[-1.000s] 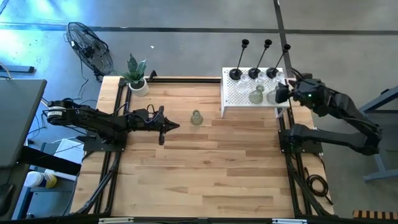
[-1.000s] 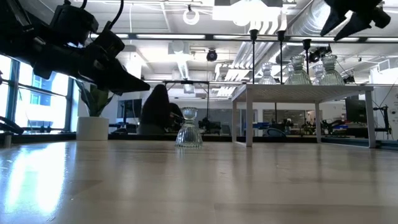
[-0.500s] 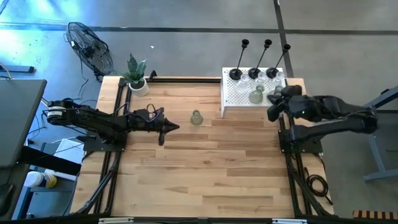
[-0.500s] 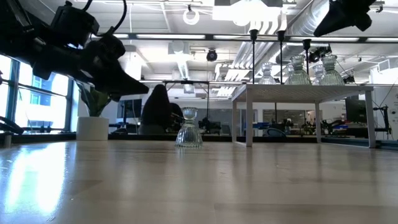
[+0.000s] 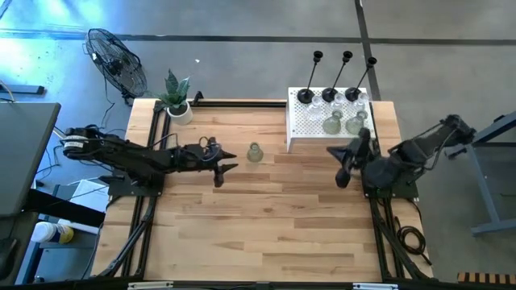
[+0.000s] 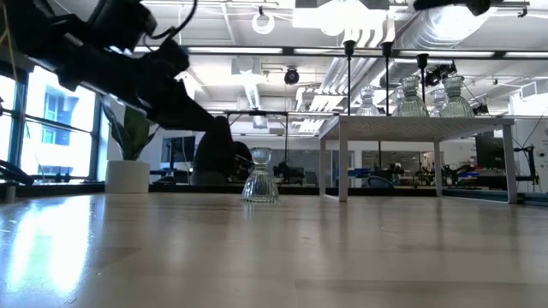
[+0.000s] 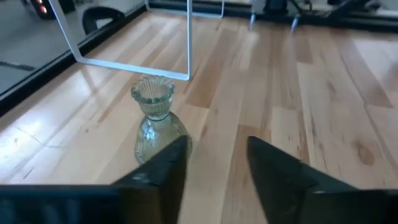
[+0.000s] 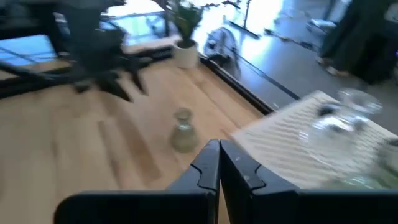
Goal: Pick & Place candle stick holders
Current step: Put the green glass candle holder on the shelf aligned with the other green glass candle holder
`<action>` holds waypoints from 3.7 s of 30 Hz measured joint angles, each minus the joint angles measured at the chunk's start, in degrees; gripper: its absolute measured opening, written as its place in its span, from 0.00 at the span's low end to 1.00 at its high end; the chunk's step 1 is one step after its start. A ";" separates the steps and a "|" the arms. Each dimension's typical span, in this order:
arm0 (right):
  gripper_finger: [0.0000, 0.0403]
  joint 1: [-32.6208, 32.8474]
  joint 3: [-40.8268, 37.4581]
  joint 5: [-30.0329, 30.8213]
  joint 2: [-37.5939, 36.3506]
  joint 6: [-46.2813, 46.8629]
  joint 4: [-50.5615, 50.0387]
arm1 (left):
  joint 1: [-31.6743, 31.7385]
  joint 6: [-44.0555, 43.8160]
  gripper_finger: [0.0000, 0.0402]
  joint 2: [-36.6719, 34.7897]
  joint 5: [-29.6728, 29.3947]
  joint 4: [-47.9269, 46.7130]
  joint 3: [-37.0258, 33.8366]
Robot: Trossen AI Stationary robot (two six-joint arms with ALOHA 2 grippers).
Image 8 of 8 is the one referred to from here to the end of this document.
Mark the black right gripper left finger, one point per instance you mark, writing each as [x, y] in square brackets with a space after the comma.
[199, 174]

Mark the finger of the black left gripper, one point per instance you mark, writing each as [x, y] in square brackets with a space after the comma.
[118, 87]
[139, 79]

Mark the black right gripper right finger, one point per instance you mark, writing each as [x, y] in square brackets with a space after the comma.
[248, 189]

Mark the clear ribbed glass candle holder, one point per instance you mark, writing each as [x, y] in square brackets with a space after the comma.
[339, 130]

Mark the green ribbed glass candle holder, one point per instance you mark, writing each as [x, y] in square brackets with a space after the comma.
[184, 137]
[388, 168]

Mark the white perforated metal riser shelf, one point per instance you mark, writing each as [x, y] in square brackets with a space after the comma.
[280, 149]

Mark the green plant in white pot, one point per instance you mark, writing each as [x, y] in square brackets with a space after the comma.
[186, 54]

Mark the black floor fan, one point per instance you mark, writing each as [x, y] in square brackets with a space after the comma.
[222, 46]

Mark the black floor stand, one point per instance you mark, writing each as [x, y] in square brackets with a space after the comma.
[245, 30]

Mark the person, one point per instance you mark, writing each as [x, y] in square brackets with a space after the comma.
[357, 37]

